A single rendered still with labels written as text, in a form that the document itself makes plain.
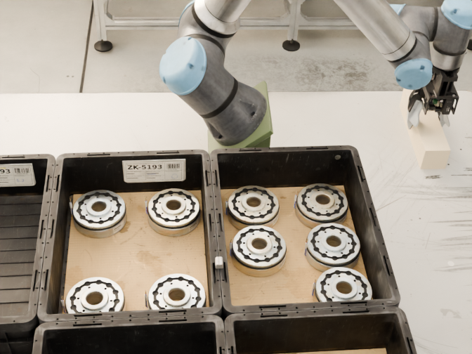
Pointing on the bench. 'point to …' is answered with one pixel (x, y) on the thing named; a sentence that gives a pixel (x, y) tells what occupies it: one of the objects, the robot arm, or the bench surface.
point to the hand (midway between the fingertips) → (424, 123)
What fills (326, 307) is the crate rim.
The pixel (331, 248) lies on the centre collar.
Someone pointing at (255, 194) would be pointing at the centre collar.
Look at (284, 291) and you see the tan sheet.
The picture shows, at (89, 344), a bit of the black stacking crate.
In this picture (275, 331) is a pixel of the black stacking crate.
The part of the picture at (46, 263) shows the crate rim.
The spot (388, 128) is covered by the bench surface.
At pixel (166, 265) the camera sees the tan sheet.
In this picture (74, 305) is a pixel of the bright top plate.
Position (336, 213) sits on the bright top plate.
